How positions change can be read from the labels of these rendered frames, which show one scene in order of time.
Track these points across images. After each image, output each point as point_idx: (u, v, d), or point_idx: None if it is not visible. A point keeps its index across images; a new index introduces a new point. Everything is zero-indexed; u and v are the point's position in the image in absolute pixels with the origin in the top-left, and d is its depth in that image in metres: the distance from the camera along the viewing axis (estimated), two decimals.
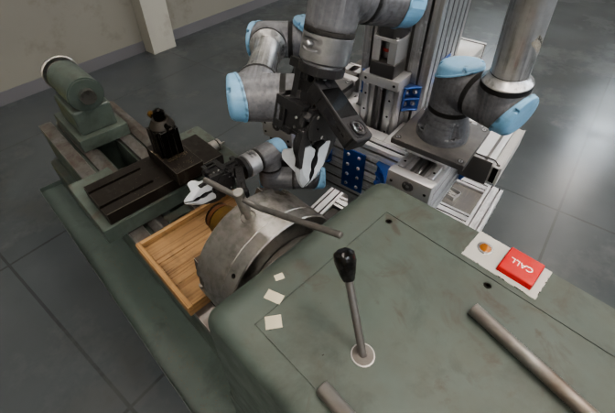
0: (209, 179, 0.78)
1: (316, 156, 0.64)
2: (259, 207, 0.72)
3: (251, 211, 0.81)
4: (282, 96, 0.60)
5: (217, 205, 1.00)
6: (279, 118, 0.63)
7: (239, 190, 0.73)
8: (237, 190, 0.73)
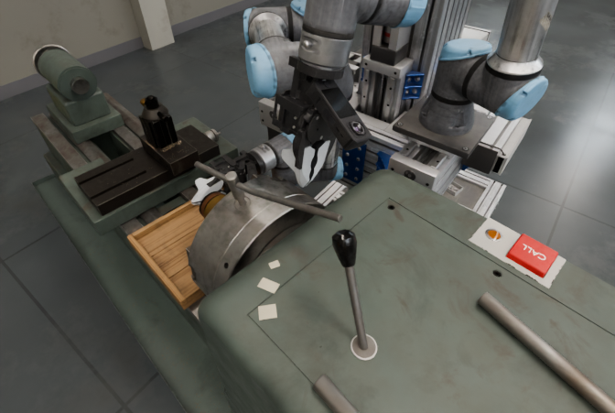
0: (200, 164, 0.74)
1: (316, 156, 0.64)
2: (253, 191, 0.67)
3: (245, 197, 0.76)
4: (281, 96, 0.60)
5: (211, 193, 0.95)
6: (278, 118, 0.63)
7: (232, 174, 0.69)
8: (231, 174, 0.69)
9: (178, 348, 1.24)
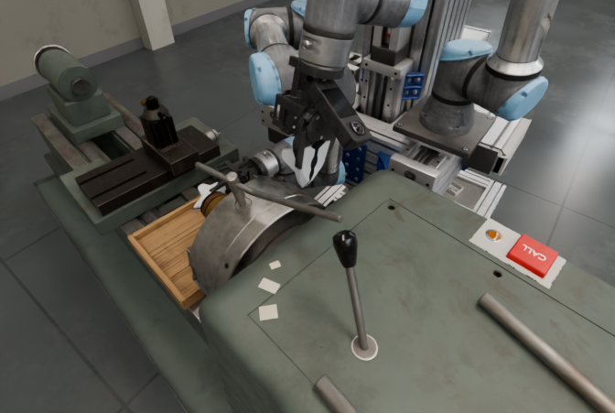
0: (201, 165, 0.74)
1: (316, 156, 0.64)
2: (253, 191, 0.67)
3: (246, 198, 0.76)
4: (281, 96, 0.60)
5: (213, 193, 0.95)
6: (279, 118, 0.63)
7: (232, 175, 0.69)
8: (231, 175, 0.69)
9: None
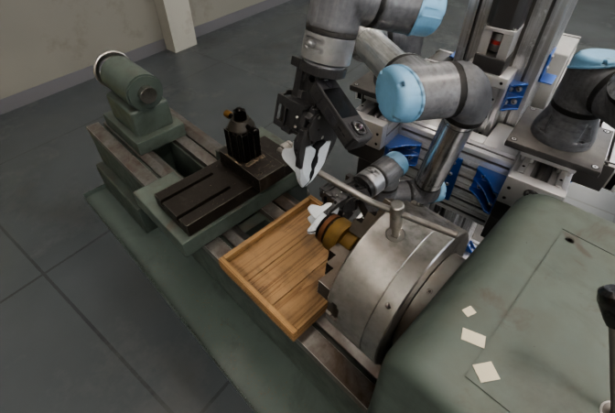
0: (447, 229, 0.59)
1: (316, 156, 0.64)
2: (368, 197, 0.65)
3: (393, 241, 0.67)
4: (283, 96, 0.60)
5: (329, 215, 0.87)
6: (280, 118, 0.63)
7: (394, 204, 0.62)
8: (396, 204, 0.61)
9: (264, 375, 1.16)
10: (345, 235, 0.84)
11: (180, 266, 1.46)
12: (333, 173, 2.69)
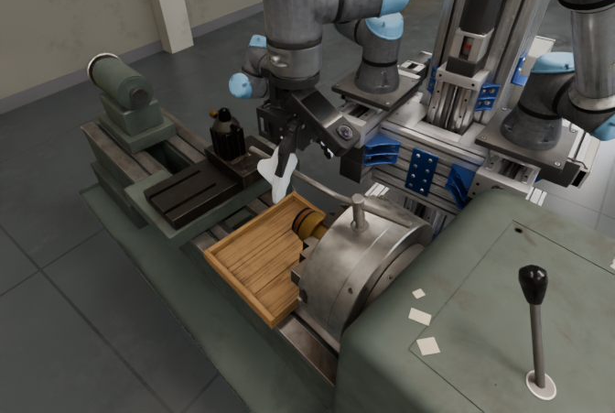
0: (402, 220, 0.64)
1: (322, 145, 0.65)
2: (332, 191, 0.70)
3: (358, 232, 0.72)
4: (262, 110, 0.58)
5: (306, 210, 0.93)
6: (264, 129, 0.61)
7: (355, 198, 0.67)
8: (357, 198, 0.67)
9: (248, 364, 1.22)
10: (318, 228, 0.89)
11: None
12: (325, 172, 2.74)
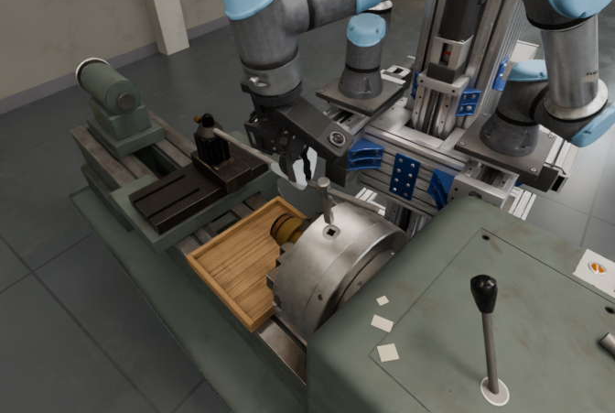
0: (369, 204, 0.60)
1: (307, 158, 0.62)
2: None
3: (329, 239, 0.74)
4: (250, 125, 0.56)
5: (284, 215, 0.94)
6: (256, 140, 0.60)
7: (320, 181, 0.63)
8: (322, 181, 0.63)
9: None
10: (296, 233, 0.90)
11: None
12: (318, 174, 2.75)
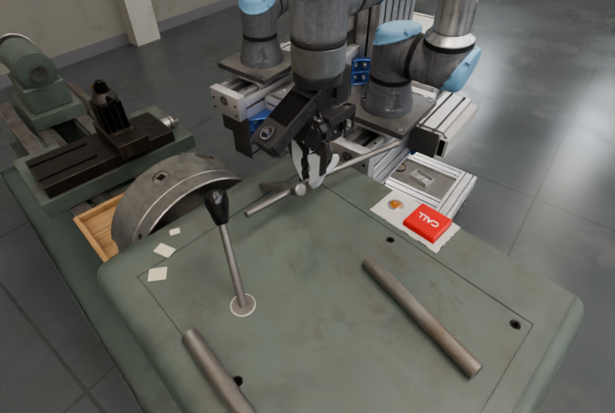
0: (255, 210, 0.58)
1: (309, 161, 0.62)
2: None
3: (156, 183, 0.76)
4: None
5: None
6: None
7: (302, 188, 0.62)
8: (301, 189, 0.62)
9: (129, 330, 1.25)
10: None
11: None
12: (271, 159, 2.78)
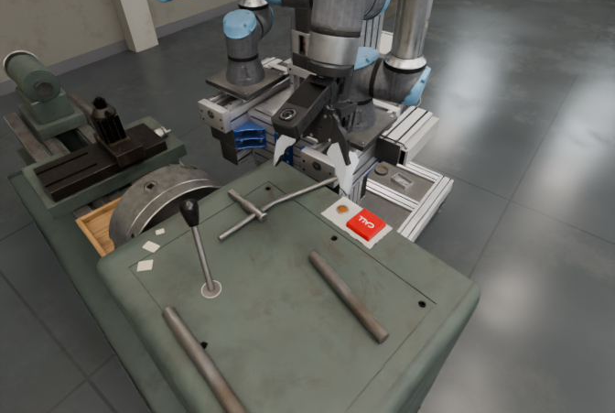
0: (227, 235, 0.76)
1: (331, 160, 0.62)
2: (278, 203, 0.83)
3: (146, 190, 0.91)
4: None
5: None
6: None
7: (264, 216, 0.80)
8: (264, 218, 0.80)
9: None
10: None
11: None
12: None
